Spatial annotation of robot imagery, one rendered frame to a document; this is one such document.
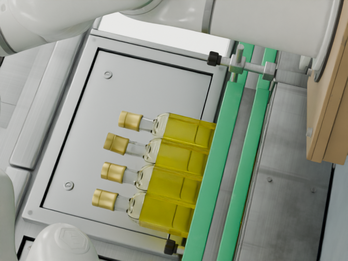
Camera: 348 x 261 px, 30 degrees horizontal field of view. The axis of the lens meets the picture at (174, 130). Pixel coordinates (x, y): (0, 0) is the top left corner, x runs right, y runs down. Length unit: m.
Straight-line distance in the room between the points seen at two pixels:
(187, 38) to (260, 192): 0.57
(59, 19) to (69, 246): 0.28
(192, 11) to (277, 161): 0.37
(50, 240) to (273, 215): 0.48
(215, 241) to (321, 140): 0.36
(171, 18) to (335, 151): 0.28
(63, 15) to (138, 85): 0.70
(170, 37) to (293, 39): 0.74
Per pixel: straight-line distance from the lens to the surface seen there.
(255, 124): 1.17
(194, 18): 0.86
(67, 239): 0.71
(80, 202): 1.39
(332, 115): 0.77
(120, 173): 1.25
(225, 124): 1.16
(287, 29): 0.85
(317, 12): 0.85
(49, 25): 0.82
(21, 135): 1.47
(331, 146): 0.79
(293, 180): 1.12
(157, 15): 0.89
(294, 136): 1.15
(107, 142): 1.27
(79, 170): 1.42
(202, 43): 1.55
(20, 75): 1.59
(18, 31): 0.91
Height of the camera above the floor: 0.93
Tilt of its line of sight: 5 degrees up
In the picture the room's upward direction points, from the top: 77 degrees counter-clockwise
